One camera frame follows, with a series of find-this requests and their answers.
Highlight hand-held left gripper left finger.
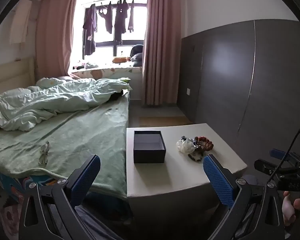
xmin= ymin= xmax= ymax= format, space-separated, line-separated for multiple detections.
xmin=18 ymin=154 xmax=101 ymax=240

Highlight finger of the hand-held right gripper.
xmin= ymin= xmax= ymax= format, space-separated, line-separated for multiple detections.
xmin=269 ymin=149 xmax=293 ymax=161
xmin=254 ymin=158 xmax=282 ymax=174

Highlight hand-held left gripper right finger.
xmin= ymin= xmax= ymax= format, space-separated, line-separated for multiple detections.
xmin=202 ymin=154 xmax=286 ymax=240

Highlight dark bead bracelet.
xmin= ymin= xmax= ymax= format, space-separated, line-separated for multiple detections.
xmin=187 ymin=150 xmax=206 ymax=162

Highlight reddish brown bead bracelet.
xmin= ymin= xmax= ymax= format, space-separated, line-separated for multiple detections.
xmin=195 ymin=136 xmax=215 ymax=151

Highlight white scrunchie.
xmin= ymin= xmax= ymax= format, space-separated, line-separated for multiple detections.
xmin=176 ymin=139 xmax=196 ymax=154

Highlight dark blue box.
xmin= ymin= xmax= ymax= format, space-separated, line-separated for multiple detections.
xmin=133 ymin=130 xmax=166 ymax=164

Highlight person's right hand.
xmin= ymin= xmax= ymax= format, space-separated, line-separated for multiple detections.
xmin=282 ymin=191 xmax=300 ymax=227

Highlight bed with green blanket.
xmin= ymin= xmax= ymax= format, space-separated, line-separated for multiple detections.
xmin=0 ymin=95 xmax=130 ymax=200

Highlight white low table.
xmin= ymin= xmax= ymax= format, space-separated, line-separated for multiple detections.
xmin=126 ymin=123 xmax=248 ymax=207

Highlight flattened cardboard floor sheets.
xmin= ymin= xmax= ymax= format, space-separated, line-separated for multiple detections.
xmin=139 ymin=116 xmax=193 ymax=128

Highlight colourful patterned mattress cover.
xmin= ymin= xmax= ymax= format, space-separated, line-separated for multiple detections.
xmin=0 ymin=164 xmax=68 ymax=207

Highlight light green duvet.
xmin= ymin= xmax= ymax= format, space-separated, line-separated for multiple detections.
xmin=0 ymin=77 xmax=133 ymax=132

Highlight patterned window seat cushion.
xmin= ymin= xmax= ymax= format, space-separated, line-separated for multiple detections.
xmin=71 ymin=66 xmax=144 ymax=81

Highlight beige headboard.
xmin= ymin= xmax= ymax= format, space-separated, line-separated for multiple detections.
xmin=0 ymin=57 xmax=37 ymax=98

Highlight dark blue cushion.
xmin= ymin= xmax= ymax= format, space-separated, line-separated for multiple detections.
xmin=130 ymin=44 xmax=144 ymax=68

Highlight pink curtain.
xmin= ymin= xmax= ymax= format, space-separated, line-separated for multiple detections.
xmin=142 ymin=0 xmax=188 ymax=106
xmin=36 ymin=0 xmax=81 ymax=79

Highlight dark hanging garment with tag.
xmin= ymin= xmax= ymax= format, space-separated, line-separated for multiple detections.
xmin=82 ymin=4 xmax=98 ymax=57

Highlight dark hanging shirt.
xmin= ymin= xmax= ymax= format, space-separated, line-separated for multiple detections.
xmin=114 ymin=0 xmax=129 ymax=46

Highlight dark hanging top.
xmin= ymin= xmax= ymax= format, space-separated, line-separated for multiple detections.
xmin=97 ymin=3 xmax=113 ymax=34

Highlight narrow dark hanging garment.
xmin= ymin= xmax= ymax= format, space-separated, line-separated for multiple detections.
xmin=128 ymin=1 xmax=136 ymax=33

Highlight black cable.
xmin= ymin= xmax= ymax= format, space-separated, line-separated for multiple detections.
xmin=271 ymin=126 xmax=300 ymax=182

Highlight clear frame eyeglasses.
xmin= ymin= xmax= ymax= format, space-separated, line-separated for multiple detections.
xmin=38 ymin=141 xmax=51 ymax=166

